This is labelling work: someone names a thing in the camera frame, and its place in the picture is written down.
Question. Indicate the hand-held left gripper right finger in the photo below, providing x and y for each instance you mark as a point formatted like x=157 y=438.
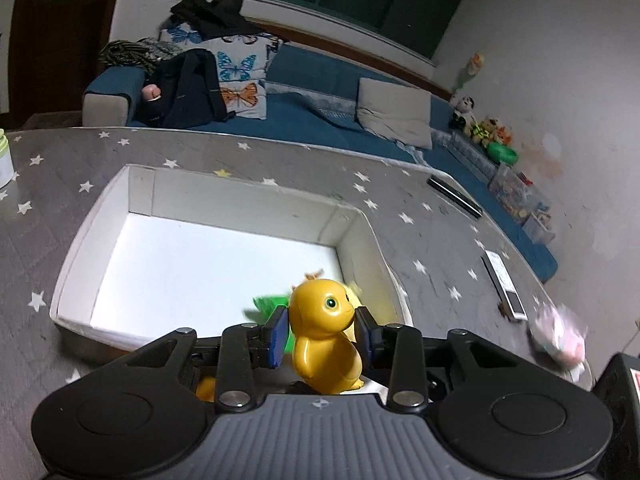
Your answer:
x=363 y=336

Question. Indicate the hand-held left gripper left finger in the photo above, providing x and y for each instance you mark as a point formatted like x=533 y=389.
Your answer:
x=278 y=339

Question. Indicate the yellow duck toy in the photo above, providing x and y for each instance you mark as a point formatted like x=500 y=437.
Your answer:
x=320 y=340

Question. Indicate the pink and white packet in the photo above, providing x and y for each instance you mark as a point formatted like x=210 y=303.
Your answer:
x=557 y=335

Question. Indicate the white cardboard box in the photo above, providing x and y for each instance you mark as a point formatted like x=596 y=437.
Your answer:
x=200 y=260

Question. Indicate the green toy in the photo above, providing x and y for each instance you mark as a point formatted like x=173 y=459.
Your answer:
x=266 y=305

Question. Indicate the small yellow toy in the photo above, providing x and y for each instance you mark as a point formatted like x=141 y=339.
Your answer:
x=354 y=300

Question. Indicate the small orange toy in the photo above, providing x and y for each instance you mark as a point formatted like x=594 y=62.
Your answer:
x=206 y=389

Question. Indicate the grey star tablecloth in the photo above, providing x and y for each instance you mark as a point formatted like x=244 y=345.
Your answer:
x=440 y=260

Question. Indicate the white remote control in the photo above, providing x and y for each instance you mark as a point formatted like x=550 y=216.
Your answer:
x=504 y=285

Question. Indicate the black remote control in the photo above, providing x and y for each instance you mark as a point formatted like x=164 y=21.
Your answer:
x=454 y=196

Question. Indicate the small clear storage box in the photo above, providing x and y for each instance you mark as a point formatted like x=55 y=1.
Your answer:
x=539 y=226

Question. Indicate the large clear storage box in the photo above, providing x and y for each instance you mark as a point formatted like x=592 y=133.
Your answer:
x=517 y=195

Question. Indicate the grey pillow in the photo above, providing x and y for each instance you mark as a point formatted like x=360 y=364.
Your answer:
x=395 y=110

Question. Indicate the green bowl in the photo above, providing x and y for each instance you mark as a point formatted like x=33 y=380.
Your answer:
x=502 y=153

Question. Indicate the yellow plush toy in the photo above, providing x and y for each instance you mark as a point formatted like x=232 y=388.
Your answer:
x=484 y=130

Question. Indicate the orange plush toy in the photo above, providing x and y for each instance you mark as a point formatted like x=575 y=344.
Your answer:
x=506 y=135

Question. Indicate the black and white plush toy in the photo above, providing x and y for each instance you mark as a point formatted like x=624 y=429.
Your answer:
x=462 y=110

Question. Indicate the blue sofa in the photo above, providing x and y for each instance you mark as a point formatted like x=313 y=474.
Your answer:
x=320 y=80

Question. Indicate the black clothing pile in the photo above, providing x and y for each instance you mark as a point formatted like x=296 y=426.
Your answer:
x=187 y=90

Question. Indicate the butterfly print pillow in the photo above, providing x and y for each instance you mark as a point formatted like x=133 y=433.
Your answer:
x=240 y=75

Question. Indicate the small pink object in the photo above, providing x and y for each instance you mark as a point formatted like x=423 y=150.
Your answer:
x=150 y=92

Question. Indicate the striped cloth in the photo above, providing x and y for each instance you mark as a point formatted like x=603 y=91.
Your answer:
x=130 y=52

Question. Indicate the green and white bottle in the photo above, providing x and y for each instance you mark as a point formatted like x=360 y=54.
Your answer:
x=5 y=160

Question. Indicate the black clothes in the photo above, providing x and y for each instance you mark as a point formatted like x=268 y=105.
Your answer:
x=215 y=12

